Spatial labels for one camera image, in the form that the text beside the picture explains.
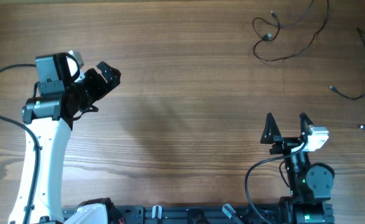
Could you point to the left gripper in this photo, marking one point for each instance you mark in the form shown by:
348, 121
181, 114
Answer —
101, 89

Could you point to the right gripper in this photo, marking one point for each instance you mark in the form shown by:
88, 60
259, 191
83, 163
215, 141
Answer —
285, 144

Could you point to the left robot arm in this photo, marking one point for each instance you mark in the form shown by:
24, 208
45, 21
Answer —
65, 93

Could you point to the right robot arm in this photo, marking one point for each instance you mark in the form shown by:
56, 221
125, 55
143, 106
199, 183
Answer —
310, 184

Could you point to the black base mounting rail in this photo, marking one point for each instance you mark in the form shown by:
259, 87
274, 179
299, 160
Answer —
271, 212

